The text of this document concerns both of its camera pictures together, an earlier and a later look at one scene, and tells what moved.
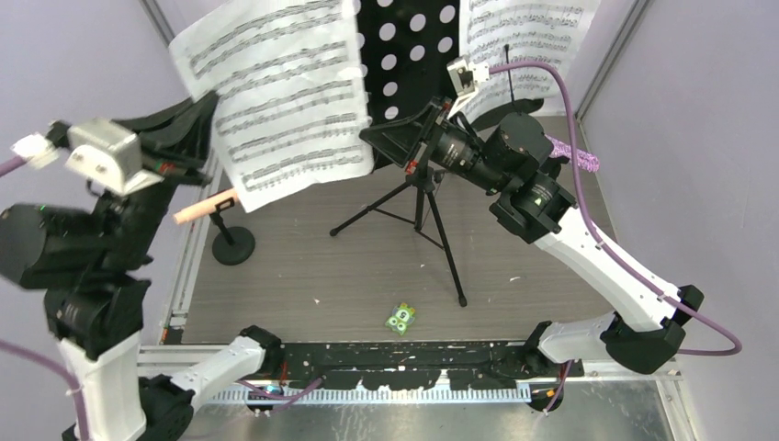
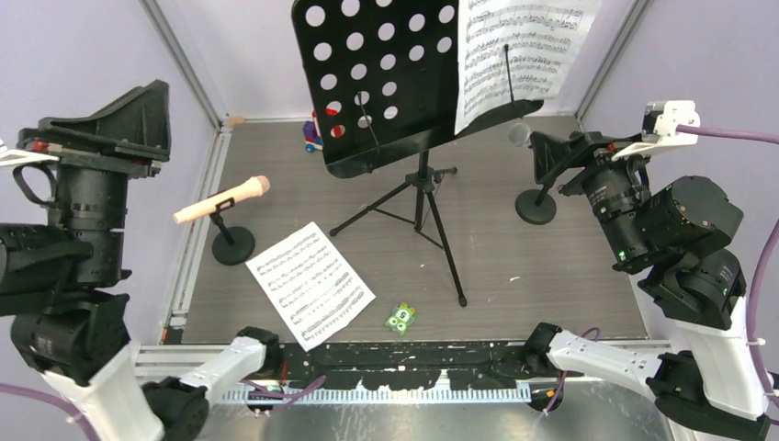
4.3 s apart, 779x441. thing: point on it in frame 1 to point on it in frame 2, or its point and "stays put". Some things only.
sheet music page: [498, 32] stays put
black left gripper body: [177, 166] to [81, 154]
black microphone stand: [231, 245] stays put
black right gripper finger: [397, 141] to [553, 156]
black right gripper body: [435, 120] to [602, 155]
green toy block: [402, 316] stays put
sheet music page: [287, 82] to [311, 287]
